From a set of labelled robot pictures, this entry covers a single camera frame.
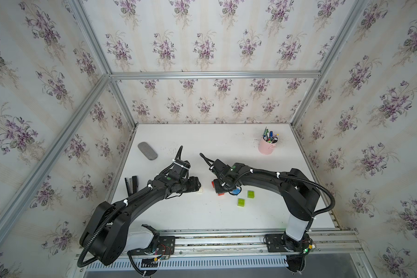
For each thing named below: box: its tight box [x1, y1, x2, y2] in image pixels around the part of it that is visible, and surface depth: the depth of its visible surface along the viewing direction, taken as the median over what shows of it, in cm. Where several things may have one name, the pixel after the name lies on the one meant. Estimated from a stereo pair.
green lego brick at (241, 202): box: [237, 198, 245, 207], surface depth 86 cm
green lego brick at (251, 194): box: [247, 190, 255, 199], surface depth 88 cm
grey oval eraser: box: [137, 141, 159, 161], surface depth 106 cm
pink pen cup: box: [258, 134, 279, 156], surface depth 100 cm
